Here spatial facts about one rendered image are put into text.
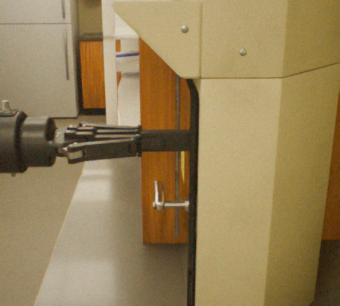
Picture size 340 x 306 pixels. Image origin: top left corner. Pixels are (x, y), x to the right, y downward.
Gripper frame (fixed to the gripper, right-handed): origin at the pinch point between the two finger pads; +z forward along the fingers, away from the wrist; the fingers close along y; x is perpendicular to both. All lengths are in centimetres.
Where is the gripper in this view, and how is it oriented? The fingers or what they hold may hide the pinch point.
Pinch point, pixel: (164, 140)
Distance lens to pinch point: 69.1
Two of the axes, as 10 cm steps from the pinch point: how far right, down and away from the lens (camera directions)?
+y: -0.4, -3.2, 9.5
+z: 10.0, -0.1, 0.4
